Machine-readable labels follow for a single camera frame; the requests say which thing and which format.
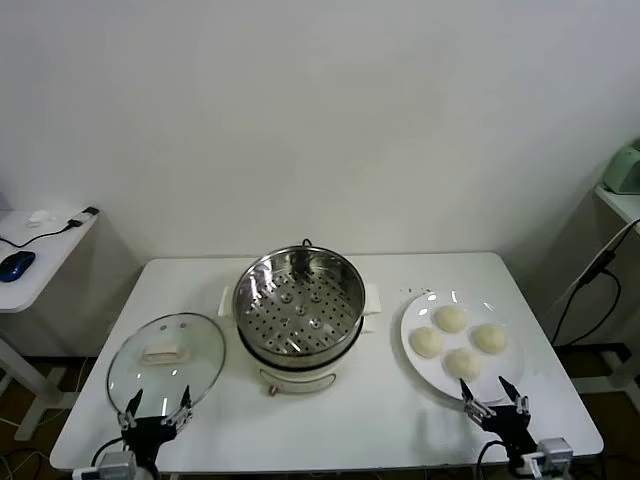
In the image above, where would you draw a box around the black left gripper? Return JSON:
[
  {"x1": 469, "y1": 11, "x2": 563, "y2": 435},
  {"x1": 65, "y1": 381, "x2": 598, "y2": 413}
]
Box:
[{"x1": 117, "y1": 383, "x2": 195, "y2": 480}]

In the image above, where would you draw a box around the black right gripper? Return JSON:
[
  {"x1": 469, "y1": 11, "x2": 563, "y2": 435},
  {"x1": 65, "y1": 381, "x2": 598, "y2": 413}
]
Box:
[{"x1": 458, "y1": 375, "x2": 539, "y2": 462}]

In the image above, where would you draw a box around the white steamed baozi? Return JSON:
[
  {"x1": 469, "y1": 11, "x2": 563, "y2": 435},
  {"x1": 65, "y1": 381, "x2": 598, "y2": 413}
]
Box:
[
  {"x1": 409, "y1": 327, "x2": 444, "y2": 359},
  {"x1": 472, "y1": 323, "x2": 510, "y2": 355},
  {"x1": 444, "y1": 347, "x2": 483, "y2": 380},
  {"x1": 433, "y1": 305, "x2": 470, "y2": 334}
]

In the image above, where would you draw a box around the round glass pot lid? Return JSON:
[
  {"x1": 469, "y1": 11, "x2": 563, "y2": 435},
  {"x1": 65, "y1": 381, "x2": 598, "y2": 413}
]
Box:
[{"x1": 105, "y1": 312, "x2": 227, "y2": 416}]

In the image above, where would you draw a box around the stainless steel steamer basket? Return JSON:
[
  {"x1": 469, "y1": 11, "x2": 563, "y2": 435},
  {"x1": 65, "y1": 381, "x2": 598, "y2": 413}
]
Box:
[{"x1": 232, "y1": 246, "x2": 366, "y2": 359}]

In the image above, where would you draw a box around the large white round plate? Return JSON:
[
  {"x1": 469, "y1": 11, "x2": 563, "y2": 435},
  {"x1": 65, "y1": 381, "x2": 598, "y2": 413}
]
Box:
[{"x1": 399, "y1": 289, "x2": 527, "y2": 405}]

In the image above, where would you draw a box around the white electric cooker base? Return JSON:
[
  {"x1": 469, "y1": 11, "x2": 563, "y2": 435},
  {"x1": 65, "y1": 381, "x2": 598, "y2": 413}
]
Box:
[{"x1": 217, "y1": 282, "x2": 384, "y2": 399}]

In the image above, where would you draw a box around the white side table with mouse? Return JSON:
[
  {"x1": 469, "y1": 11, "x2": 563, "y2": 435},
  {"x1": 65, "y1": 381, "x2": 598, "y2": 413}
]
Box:
[{"x1": 0, "y1": 208, "x2": 101, "y2": 441}]

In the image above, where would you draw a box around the blue computer mouse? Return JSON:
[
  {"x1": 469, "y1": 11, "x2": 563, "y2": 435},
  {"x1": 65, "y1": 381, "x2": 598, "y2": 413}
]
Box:
[{"x1": 0, "y1": 250, "x2": 37, "y2": 282}]

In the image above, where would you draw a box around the white crumpled tissue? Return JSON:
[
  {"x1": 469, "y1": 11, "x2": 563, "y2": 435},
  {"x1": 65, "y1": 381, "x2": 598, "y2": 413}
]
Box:
[{"x1": 25, "y1": 209, "x2": 57, "y2": 229}]

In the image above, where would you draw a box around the mint green appliance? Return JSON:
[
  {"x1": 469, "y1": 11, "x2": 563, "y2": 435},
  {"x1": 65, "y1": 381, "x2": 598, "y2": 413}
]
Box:
[{"x1": 602, "y1": 139, "x2": 640, "y2": 196}]

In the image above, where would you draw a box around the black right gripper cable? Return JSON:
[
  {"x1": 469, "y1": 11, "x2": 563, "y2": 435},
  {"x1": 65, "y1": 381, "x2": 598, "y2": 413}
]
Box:
[{"x1": 476, "y1": 438, "x2": 512, "y2": 477}]

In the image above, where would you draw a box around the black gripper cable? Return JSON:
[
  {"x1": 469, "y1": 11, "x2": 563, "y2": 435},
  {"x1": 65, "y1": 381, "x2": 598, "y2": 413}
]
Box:
[
  {"x1": 92, "y1": 436, "x2": 125, "y2": 467},
  {"x1": 476, "y1": 438, "x2": 512, "y2": 477}
]

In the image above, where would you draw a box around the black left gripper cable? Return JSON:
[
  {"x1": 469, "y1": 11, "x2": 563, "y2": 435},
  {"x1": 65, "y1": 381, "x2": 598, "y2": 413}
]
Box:
[{"x1": 92, "y1": 436, "x2": 125, "y2": 467}]

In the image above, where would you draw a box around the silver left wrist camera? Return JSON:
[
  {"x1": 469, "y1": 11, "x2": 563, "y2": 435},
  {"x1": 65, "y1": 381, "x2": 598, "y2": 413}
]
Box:
[{"x1": 73, "y1": 451, "x2": 139, "y2": 480}]

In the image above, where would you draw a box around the black looped cable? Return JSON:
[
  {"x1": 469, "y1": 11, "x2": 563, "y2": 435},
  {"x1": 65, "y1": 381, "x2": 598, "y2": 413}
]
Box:
[{"x1": 552, "y1": 249, "x2": 624, "y2": 347}]

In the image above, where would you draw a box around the black mouse desk cable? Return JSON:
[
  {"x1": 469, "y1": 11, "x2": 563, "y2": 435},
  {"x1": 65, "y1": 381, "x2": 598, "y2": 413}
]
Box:
[{"x1": 0, "y1": 217, "x2": 85, "y2": 249}]

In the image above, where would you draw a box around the white power cable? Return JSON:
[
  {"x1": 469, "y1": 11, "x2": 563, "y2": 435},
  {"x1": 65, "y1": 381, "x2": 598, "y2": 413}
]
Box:
[{"x1": 544, "y1": 218, "x2": 640, "y2": 321}]

